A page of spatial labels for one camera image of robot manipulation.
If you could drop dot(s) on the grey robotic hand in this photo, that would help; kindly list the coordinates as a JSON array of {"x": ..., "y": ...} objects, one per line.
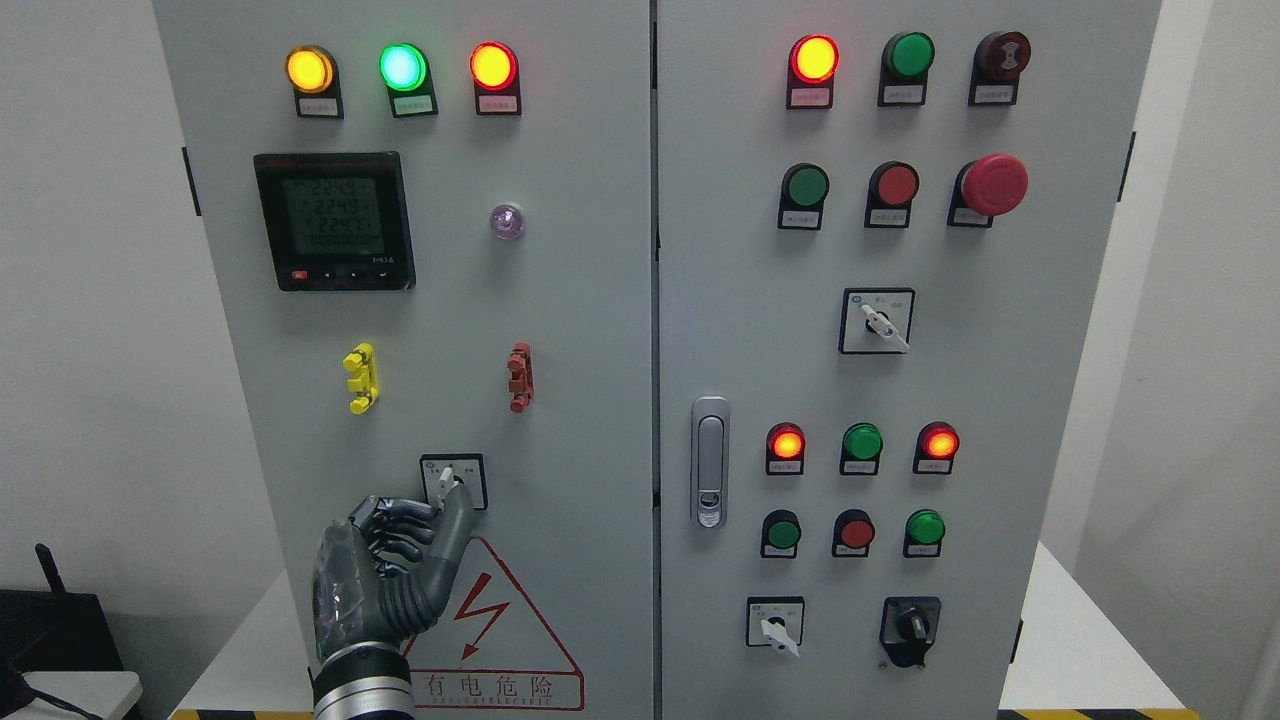
[{"x": 386, "y": 573}]

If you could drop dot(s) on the white rotary selector switch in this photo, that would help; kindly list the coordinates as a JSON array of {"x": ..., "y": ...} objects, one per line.
[{"x": 440, "y": 473}]

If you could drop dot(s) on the silver black robot forearm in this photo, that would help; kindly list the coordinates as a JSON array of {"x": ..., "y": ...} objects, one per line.
[{"x": 365, "y": 681}]

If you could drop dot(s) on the green lit indicator light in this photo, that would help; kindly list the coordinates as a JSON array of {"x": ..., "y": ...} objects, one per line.
[{"x": 407, "y": 75}]

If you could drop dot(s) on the yellow indicator light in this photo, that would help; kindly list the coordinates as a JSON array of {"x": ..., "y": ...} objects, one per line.
[{"x": 315, "y": 81}]

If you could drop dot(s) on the red electrical hazard warning sticker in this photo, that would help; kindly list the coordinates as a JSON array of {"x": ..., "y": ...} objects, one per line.
[{"x": 492, "y": 649}]

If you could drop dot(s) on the white box bottom left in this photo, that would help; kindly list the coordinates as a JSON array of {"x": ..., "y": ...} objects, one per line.
[{"x": 108, "y": 694}]

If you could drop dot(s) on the black router with antenna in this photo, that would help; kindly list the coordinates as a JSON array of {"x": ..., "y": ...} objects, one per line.
[{"x": 56, "y": 630}]

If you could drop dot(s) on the grey left cabinet door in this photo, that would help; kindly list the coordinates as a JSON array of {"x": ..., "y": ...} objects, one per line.
[{"x": 570, "y": 479}]

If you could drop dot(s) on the grey cabinet door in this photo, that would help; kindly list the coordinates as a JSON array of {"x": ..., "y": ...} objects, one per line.
[
  {"x": 753, "y": 314},
  {"x": 570, "y": 479}
]

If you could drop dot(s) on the black digital power meter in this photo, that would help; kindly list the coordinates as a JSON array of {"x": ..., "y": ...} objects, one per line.
[{"x": 336, "y": 221}]

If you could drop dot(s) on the small clear lamp bulb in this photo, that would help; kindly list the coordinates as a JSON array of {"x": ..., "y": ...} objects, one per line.
[{"x": 507, "y": 221}]

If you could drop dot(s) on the white rotary selector lower right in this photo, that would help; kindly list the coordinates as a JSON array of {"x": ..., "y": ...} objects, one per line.
[{"x": 775, "y": 622}]

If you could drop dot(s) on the white rotary selector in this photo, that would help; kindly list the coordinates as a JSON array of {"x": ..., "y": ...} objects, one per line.
[
  {"x": 876, "y": 320},
  {"x": 775, "y": 622}
]

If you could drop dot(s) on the green push button lower left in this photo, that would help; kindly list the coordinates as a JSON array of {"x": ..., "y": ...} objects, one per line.
[{"x": 780, "y": 536}]

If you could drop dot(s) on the green push button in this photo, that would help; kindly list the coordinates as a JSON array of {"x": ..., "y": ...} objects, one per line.
[
  {"x": 780, "y": 536},
  {"x": 804, "y": 188},
  {"x": 924, "y": 533}
]

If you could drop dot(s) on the red lit indicator lower left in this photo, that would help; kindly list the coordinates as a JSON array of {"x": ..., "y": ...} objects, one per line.
[{"x": 785, "y": 450}]

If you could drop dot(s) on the red push button lower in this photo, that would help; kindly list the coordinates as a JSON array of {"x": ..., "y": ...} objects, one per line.
[{"x": 852, "y": 534}]

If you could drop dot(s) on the red push button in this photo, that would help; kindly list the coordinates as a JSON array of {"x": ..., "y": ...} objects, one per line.
[
  {"x": 852, "y": 534},
  {"x": 892, "y": 187}
]

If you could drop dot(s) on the green indicator lower middle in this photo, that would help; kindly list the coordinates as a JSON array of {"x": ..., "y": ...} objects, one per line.
[{"x": 861, "y": 450}]

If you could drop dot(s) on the red lit indicator light left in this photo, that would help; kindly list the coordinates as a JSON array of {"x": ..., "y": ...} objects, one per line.
[{"x": 494, "y": 70}]

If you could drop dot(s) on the green push button lower right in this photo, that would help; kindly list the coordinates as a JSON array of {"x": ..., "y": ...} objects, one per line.
[{"x": 924, "y": 533}]

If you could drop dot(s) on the white rotary selector upper right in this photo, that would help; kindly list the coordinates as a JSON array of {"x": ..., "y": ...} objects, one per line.
[{"x": 876, "y": 320}]

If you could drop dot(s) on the green push button upper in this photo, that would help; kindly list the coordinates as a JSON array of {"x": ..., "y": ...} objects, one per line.
[{"x": 804, "y": 188}]

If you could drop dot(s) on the red lit indicator lower right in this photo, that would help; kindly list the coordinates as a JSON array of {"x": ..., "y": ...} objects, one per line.
[{"x": 935, "y": 449}]

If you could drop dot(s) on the grey right cabinet door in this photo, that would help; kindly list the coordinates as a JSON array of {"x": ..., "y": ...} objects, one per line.
[{"x": 753, "y": 314}]

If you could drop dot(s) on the red push button upper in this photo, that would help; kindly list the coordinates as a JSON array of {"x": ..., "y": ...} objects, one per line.
[{"x": 892, "y": 187}]

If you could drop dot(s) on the red lit indicator top right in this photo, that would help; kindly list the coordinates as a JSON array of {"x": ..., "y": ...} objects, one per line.
[{"x": 812, "y": 66}]

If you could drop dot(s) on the red emergency stop mushroom button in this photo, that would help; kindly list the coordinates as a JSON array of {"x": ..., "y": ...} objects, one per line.
[{"x": 987, "y": 188}]

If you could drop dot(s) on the green indicator top right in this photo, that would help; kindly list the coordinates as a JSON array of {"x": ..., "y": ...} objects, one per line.
[{"x": 903, "y": 75}]

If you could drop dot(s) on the dark red buzzer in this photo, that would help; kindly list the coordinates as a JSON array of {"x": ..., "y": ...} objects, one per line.
[{"x": 999, "y": 59}]

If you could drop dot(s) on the silver cabinet door handle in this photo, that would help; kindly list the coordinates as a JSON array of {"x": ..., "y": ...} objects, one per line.
[{"x": 709, "y": 442}]

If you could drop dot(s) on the black rotary knob switch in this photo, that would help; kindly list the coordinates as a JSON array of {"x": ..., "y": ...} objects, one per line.
[{"x": 908, "y": 628}]

